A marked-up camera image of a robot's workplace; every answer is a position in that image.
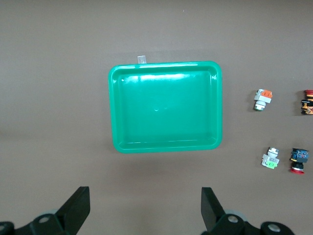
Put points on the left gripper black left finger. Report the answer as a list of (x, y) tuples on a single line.
[(73, 210)]

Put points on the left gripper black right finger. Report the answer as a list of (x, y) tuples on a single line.
[(212, 215)]

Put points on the green button orange contact block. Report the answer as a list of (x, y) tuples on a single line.
[(262, 99)]

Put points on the red button black contact block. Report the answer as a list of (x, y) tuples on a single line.
[(298, 156)]

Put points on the green plastic tray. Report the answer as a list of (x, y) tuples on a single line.
[(166, 110)]

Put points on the brown table mat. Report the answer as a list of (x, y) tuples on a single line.
[(49, 98)]

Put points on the red button orange contact block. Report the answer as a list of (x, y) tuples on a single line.
[(307, 104)]

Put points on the clear tape piece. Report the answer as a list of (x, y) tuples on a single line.
[(141, 60)]

